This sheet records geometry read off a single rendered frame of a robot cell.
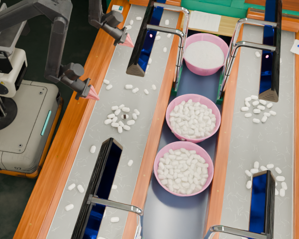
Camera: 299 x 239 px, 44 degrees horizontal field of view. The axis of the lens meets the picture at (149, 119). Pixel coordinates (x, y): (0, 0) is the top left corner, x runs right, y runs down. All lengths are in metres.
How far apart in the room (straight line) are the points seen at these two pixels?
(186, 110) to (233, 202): 0.50
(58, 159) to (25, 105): 0.87
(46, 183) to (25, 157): 0.67
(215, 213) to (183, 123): 0.47
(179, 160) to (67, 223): 0.56
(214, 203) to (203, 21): 1.08
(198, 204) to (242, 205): 0.19
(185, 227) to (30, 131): 1.19
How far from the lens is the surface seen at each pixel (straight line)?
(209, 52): 2.14
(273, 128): 1.92
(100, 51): 2.07
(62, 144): 1.76
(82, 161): 1.73
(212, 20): 2.26
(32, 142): 2.38
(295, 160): 1.83
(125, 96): 1.91
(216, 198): 1.65
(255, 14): 2.24
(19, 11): 1.39
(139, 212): 1.23
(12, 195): 2.57
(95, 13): 1.88
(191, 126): 1.82
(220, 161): 1.73
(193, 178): 1.71
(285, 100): 2.04
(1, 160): 2.39
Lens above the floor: 2.28
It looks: 57 degrees down
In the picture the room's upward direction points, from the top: 3 degrees clockwise
